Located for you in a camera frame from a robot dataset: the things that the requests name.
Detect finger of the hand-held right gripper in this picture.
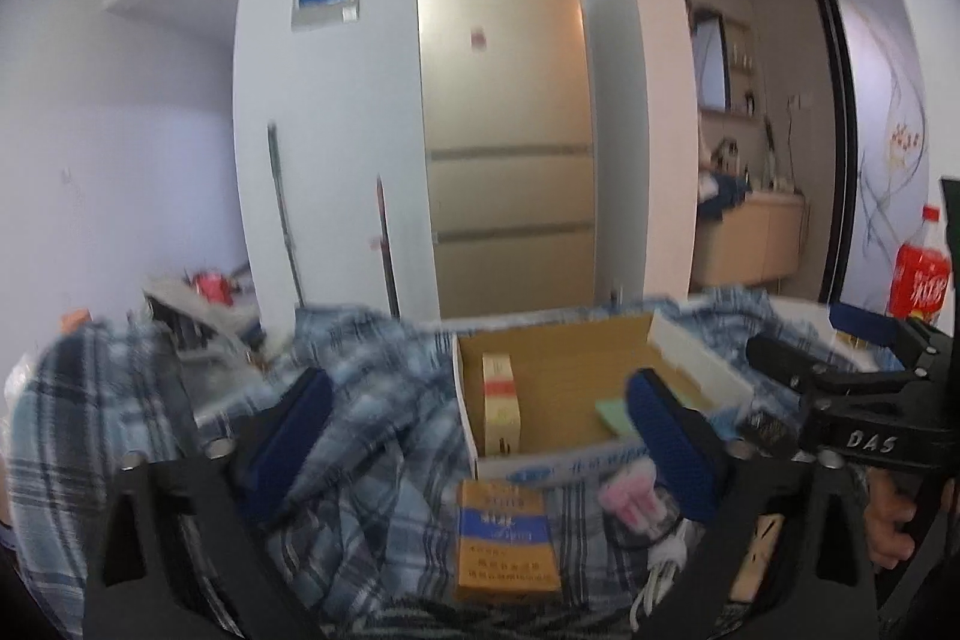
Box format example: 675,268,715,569
829,302,944,357
746,332,917,398

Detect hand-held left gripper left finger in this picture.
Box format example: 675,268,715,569
82,366,335,640

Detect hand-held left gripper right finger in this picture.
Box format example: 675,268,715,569
626,368,878,640

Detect pink plush toy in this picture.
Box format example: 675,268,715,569
598,460,680,540

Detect white cable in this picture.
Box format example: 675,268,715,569
626,520,702,633

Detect cardboard box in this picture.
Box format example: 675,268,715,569
450,310,755,483

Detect tan round object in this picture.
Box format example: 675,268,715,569
731,512,788,603

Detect orange and blue carton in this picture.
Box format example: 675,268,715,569
454,479,562,603

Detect person's right hand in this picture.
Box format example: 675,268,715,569
862,467,920,572

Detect green sponge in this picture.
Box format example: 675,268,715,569
595,396,646,438

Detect red soda bottle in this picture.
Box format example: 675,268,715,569
887,205,952,322

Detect blue plaid cloth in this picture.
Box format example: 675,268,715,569
7,287,886,640

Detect beige vanity cabinet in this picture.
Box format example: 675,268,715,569
690,194,807,292

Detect blue clothes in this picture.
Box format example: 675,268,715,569
697,171,753,221

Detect pile of colourful bags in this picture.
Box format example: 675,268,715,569
191,269,233,304

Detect beige and red carton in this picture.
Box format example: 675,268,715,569
480,351,522,457

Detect frosted glass door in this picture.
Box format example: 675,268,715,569
814,0,946,319

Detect bathroom mirror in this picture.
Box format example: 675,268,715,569
691,8,732,112

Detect gold refrigerator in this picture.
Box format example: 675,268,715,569
414,0,597,320

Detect broom handle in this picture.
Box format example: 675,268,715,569
375,175,400,319

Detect mop handle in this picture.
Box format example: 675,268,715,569
266,121,307,311

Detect wooden wall shelf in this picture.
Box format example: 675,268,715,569
724,17,758,120

